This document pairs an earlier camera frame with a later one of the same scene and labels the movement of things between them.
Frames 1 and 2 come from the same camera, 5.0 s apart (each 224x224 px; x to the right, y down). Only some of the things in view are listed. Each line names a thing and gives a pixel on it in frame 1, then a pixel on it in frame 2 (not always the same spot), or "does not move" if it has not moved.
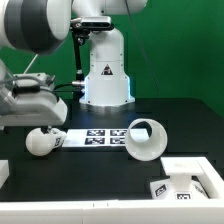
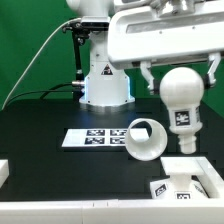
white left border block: (4, 171) does not move
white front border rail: (139, 211) does not move
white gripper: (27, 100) to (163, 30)
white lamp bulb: (39, 143) to (183, 89)
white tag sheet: (116, 137) does not move
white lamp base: (181, 184) does not move
